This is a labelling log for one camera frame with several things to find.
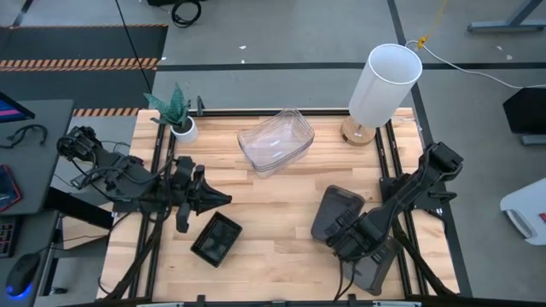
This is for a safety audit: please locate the black slotted plastic basket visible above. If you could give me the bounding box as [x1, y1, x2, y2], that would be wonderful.
[189, 211, 243, 269]

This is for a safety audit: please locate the black computer mouse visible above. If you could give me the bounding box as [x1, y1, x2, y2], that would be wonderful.
[4, 252, 42, 298]

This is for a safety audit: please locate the black cable on desk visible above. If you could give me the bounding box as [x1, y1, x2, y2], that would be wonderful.
[0, 123, 49, 150]

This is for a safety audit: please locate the clear plastic basket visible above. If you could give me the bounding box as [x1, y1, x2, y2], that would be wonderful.
[241, 117, 316, 179]
[236, 108, 316, 171]
[238, 113, 316, 176]

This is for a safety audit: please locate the thin black floor cable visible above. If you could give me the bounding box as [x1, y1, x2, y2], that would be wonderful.
[113, 0, 154, 93]

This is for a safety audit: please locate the white lamp with wooden base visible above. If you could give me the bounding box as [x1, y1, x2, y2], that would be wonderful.
[340, 43, 423, 148]

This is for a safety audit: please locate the black mat with orange stripes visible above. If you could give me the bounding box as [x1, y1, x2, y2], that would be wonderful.
[0, 24, 170, 117]

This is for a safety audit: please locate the white floor cable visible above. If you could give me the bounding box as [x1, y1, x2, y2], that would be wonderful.
[404, 38, 546, 90]

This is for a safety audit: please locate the black desk support beam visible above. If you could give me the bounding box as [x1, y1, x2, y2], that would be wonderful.
[42, 186, 115, 231]

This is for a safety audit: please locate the black box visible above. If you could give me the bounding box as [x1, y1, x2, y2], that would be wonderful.
[502, 86, 546, 136]

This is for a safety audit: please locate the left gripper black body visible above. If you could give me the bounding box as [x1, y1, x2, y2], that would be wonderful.
[170, 156, 206, 235]

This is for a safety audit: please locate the grey metal table foot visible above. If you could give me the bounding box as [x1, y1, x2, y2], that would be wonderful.
[467, 0, 546, 34]

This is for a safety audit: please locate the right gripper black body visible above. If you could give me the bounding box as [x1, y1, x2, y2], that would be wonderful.
[328, 212, 387, 262]

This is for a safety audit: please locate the black aluminium table frame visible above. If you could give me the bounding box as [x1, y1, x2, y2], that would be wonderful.
[96, 107, 462, 307]

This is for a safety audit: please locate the black computer monitor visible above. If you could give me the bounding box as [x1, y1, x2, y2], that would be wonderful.
[0, 91, 37, 125]

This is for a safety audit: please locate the yellow cable with knot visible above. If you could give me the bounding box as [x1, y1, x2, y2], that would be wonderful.
[415, 0, 449, 50]

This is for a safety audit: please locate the coiled black cable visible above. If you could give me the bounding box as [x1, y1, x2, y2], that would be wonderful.
[170, 0, 202, 29]

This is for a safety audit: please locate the black keyboard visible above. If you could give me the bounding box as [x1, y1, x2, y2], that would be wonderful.
[0, 216, 19, 260]

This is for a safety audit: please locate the dark grey desk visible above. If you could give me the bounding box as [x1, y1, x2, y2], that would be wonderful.
[0, 99, 76, 307]

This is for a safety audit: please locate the green plant in white pot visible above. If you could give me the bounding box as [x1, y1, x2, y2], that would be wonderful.
[142, 83, 200, 145]

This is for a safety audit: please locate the dark pad with red edge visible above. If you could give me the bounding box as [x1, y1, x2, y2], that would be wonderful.
[0, 164, 22, 213]

